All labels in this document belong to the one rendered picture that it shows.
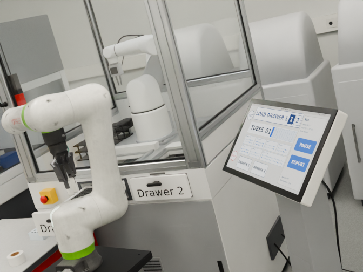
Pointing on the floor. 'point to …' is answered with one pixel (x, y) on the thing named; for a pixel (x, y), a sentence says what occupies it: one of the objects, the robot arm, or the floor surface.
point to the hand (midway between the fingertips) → (71, 186)
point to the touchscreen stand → (310, 234)
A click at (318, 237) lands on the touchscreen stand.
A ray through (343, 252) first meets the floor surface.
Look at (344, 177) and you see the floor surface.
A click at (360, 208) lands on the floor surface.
